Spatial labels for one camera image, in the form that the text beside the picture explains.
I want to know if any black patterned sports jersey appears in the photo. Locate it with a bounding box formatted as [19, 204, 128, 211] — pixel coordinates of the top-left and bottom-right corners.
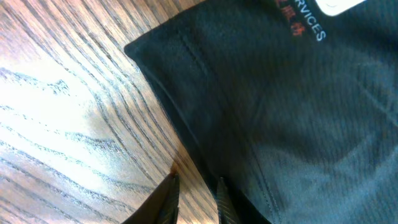
[124, 0, 397, 223]

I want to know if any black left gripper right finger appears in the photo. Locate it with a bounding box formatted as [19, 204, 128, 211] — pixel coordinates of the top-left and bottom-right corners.
[216, 178, 241, 224]

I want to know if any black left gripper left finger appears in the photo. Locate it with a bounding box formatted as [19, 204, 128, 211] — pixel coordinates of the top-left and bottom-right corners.
[123, 174, 180, 224]

